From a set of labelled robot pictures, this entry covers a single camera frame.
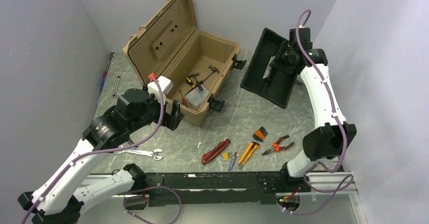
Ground tan plastic toolbox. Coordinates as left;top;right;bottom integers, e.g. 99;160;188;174
123;0;240;126

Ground orange handled pliers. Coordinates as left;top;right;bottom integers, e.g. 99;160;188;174
262;135;295;156

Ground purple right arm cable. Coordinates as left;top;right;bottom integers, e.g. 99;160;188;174
276;9;354;216

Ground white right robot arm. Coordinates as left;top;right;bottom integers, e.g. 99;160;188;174
264;28;357;191

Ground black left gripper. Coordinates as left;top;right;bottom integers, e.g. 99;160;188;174
128;84;184;133

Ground orange black brush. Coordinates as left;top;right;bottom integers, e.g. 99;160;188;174
252;126;269;142

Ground small ratchet ring wrench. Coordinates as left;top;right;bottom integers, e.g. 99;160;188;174
112;76;121;98

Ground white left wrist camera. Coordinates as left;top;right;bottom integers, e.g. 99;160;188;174
147;73;174;98

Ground small claw hammer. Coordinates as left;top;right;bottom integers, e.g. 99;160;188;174
188;72;202;93

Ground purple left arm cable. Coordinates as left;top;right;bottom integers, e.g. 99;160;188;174
20;75;183;224

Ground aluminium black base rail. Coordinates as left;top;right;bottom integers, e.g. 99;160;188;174
53;170;368;224

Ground small clear screw box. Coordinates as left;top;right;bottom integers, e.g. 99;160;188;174
185;87;208;110

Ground large black-handled hammer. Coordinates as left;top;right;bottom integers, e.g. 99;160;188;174
198;65;220;85

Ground black tool tray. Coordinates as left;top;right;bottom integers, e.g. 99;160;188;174
240;28;296;109

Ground blue red tool at wall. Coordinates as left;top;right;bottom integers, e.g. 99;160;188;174
99;61;110;92

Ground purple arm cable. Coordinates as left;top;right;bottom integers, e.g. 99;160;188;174
276;9;354;216
20;75;183;224

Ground red black utility knife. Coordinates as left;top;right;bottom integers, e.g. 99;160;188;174
201;139;231;165

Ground orange black utility knife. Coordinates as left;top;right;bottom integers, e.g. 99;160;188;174
238;142;260;169

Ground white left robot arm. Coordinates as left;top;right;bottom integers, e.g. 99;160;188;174
18;88;184;223

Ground silver combination wrench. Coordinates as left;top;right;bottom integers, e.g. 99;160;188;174
113;149;163;161

